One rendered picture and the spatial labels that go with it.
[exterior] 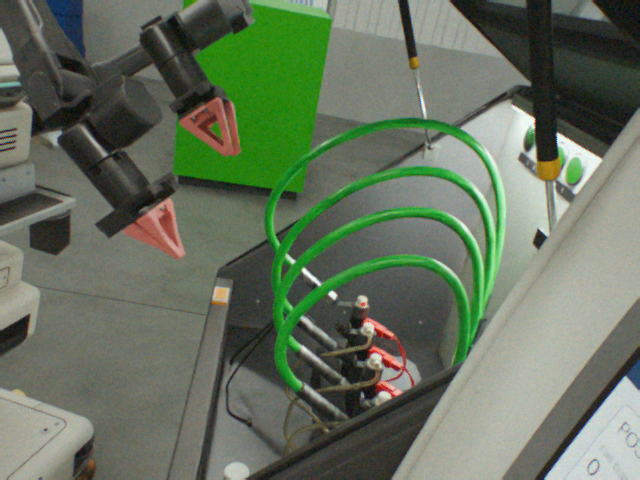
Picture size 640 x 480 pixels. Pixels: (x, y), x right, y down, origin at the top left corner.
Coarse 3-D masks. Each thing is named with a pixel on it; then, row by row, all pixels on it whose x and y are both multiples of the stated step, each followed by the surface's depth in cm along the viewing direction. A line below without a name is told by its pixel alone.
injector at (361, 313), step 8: (368, 304) 98; (352, 312) 98; (360, 312) 97; (352, 320) 98; (360, 320) 98; (336, 328) 99; (344, 328) 99; (352, 328) 98; (344, 336) 100; (352, 336) 99; (352, 344) 100; (352, 352) 101; (344, 368) 102; (344, 376) 103
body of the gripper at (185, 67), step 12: (168, 60) 86; (180, 60) 86; (192, 60) 87; (168, 72) 86; (180, 72) 86; (192, 72) 86; (168, 84) 87; (180, 84) 86; (192, 84) 86; (204, 84) 84; (180, 96) 87; (192, 96) 85; (180, 108) 84
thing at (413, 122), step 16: (352, 128) 85; (368, 128) 85; (384, 128) 85; (432, 128) 85; (448, 128) 85; (320, 144) 86; (336, 144) 86; (480, 144) 87; (304, 160) 86; (288, 176) 87; (496, 176) 89; (272, 192) 89; (496, 192) 90; (272, 208) 89; (496, 208) 92; (272, 224) 91; (496, 224) 93; (272, 240) 92; (496, 240) 94; (288, 256) 93; (496, 256) 95; (496, 272) 96
